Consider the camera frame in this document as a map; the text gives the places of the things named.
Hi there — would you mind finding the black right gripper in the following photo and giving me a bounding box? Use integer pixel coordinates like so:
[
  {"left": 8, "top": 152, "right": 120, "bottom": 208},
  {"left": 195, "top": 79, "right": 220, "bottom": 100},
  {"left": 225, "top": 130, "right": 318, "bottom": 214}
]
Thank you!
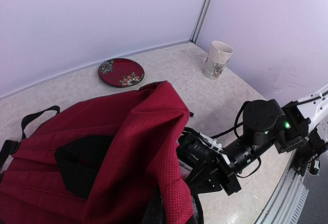
[{"left": 185, "top": 154, "right": 241, "bottom": 196}]

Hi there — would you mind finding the red student backpack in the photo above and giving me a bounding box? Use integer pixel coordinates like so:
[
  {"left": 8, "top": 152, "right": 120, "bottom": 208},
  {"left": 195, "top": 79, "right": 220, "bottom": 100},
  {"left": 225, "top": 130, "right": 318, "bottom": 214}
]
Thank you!
[{"left": 1, "top": 81, "right": 203, "bottom": 223}]

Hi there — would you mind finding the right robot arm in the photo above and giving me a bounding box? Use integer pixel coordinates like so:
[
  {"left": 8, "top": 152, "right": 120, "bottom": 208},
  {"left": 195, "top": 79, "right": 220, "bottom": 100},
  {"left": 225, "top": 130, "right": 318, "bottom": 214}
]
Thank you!
[{"left": 178, "top": 86, "right": 327, "bottom": 195}]

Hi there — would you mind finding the white ceramic mug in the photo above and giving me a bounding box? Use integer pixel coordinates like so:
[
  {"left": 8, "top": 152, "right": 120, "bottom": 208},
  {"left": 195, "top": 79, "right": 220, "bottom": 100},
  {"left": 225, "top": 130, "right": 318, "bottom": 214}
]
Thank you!
[{"left": 202, "top": 40, "right": 234, "bottom": 80}]

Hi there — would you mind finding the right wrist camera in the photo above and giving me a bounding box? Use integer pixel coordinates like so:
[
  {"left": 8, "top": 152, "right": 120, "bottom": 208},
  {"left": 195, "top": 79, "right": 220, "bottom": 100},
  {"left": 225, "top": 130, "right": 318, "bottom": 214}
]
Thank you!
[{"left": 176, "top": 127, "right": 224, "bottom": 167}]

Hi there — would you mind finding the aluminium front rail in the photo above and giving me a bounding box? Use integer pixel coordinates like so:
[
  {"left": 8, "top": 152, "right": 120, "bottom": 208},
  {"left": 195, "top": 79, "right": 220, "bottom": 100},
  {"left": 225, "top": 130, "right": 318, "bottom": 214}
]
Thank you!
[{"left": 253, "top": 157, "right": 328, "bottom": 224}]

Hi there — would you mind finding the right aluminium frame post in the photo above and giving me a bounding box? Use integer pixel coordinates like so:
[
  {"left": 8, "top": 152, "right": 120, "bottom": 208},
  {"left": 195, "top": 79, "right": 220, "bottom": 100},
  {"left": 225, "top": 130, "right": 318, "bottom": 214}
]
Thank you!
[{"left": 189, "top": 0, "right": 212, "bottom": 44}]

